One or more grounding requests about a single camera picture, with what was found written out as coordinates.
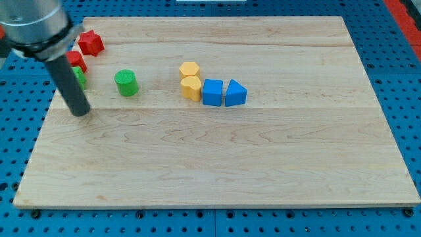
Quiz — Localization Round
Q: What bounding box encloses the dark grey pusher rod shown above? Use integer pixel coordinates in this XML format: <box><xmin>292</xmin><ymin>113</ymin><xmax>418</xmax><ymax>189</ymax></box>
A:
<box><xmin>44</xmin><ymin>55</ymin><xmax>90</xmax><ymax>117</ymax></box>

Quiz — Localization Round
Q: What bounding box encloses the blue square block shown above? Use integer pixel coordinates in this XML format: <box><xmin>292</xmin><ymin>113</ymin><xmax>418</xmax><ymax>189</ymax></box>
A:
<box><xmin>202</xmin><ymin>79</ymin><xmax>223</xmax><ymax>107</ymax></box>

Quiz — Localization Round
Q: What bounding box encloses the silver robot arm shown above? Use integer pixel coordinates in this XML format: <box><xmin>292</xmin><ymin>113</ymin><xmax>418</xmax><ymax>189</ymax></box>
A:
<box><xmin>1</xmin><ymin>0</ymin><xmax>84</xmax><ymax>62</ymax></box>

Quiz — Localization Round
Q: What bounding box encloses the green star block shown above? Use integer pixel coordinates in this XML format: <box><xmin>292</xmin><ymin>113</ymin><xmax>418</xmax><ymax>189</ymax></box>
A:
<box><xmin>72</xmin><ymin>66</ymin><xmax>86</xmax><ymax>90</ymax></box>

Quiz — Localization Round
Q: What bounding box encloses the green cylinder block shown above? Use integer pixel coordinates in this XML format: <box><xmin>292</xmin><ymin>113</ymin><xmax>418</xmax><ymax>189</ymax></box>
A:
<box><xmin>114</xmin><ymin>69</ymin><xmax>139</xmax><ymax>97</ymax></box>

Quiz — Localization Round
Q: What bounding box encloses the wooden board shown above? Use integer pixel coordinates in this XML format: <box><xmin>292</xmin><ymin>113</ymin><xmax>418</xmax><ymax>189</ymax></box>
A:
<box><xmin>14</xmin><ymin>16</ymin><xmax>420</xmax><ymax>209</ymax></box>

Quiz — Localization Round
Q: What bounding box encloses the yellow hexagon block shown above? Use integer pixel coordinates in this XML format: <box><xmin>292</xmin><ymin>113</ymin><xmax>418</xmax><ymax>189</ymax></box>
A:
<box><xmin>179</xmin><ymin>62</ymin><xmax>200</xmax><ymax>80</ymax></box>

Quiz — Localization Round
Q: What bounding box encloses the red star block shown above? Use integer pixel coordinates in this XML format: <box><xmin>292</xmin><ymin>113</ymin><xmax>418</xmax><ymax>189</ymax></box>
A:
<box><xmin>78</xmin><ymin>30</ymin><xmax>105</xmax><ymax>57</ymax></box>

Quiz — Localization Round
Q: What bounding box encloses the red strip at right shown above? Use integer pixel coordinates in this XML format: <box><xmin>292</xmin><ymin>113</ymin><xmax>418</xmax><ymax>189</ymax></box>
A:
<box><xmin>384</xmin><ymin>0</ymin><xmax>420</xmax><ymax>60</ymax></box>

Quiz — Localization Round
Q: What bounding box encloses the red cylinder block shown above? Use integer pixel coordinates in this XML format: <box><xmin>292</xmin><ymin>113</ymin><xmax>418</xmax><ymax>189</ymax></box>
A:
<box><xmin>66</xmin><ymin>50</ymin><xmax>87</xmax><ymax>72</ymax></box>

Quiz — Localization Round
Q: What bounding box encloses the blue triangle block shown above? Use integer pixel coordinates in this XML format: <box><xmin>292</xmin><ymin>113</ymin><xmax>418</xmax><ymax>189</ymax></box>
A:
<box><xmin>224</xmin><ymin>79</ymin><xmax>247</xmax><ymax>107</ymax></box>

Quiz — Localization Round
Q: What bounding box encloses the yellow heart block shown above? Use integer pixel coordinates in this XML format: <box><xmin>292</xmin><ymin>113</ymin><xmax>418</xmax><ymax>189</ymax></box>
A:
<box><xmin>180</xmin><ymin>76</ymin><xmax>202</xmax><ymax>102</ymax></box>

